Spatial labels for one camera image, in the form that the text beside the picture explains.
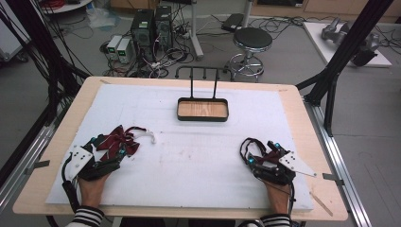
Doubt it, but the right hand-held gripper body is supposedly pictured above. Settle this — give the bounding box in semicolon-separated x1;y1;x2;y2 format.
251;150;318;187

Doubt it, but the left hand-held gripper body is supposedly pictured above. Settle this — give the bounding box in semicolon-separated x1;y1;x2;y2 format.
64;144;123;183

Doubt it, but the small dark red bow tie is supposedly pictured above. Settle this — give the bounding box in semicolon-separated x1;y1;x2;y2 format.
238;137;286;166

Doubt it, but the large dark red striped bow tie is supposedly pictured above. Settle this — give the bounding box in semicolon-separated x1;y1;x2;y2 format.
96;124;157;159

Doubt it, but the black rack with wooden tray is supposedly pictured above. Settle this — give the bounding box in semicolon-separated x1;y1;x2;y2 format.
174;65;236;123

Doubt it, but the person's left hand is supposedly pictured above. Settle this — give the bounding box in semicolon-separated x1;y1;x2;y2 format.
77;172;112;210

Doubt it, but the person's right hand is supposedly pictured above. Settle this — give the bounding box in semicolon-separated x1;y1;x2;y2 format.
262;181;291;216

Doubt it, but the thin wooden stick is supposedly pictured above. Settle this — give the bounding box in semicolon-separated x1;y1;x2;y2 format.
308;191;335;218

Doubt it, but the white foam mat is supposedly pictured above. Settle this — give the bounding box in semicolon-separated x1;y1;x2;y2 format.
45;83;315;213

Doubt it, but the white power supply unit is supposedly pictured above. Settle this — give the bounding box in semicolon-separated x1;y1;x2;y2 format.
106;34;124;61
116;37;133;64

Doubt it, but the black round stool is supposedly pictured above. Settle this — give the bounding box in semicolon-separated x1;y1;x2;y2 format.
224;26;274;80

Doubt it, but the white floor board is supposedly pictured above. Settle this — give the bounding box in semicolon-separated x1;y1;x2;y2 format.
302;21;393;68

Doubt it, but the large black computer tower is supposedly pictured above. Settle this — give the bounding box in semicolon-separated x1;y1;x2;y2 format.
130;9;157;62

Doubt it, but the clear plastic bag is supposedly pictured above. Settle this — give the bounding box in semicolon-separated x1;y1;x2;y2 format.
85;5;121;30

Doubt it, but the white cabinet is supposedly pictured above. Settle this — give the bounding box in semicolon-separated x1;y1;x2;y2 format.
0;5;31;62

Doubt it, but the black flat box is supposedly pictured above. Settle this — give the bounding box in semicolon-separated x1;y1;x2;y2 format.
220;12;245;33

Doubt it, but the white metal table leg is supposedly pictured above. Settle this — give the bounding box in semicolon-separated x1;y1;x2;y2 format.
188;0;205;61

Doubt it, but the slim black computer tower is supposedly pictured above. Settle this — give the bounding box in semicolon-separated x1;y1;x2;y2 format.
154;5;174;52

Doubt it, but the round white table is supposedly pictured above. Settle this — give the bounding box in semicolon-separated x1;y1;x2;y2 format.
39;0;95;15

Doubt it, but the left hand-held gripper black cable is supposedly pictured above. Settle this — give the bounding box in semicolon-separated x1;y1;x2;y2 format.
61;153;81;214

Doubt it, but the hand-held gripper black cable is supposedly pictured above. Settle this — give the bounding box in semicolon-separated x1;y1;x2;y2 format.
61;153;81;214
266;178;297;216

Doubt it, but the right hand-held gripper black cable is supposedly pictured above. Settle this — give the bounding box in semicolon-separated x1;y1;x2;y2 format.
266;178;297;216

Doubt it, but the grey metal bracket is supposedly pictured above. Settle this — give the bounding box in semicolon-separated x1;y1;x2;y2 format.
24;159;51;176
322;172;345;187

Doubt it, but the aluminium rail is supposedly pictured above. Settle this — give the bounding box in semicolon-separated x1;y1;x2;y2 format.
0;96;74;213
303;96;374;227

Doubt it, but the tangle of floor cables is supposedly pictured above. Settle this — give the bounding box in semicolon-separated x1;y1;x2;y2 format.
99;18;197;79

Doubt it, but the black stand with cables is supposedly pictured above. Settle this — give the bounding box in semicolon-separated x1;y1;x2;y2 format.
0;0;92;128

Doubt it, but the black metal frame strut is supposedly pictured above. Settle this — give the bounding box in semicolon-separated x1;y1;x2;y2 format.
295;0;395;138

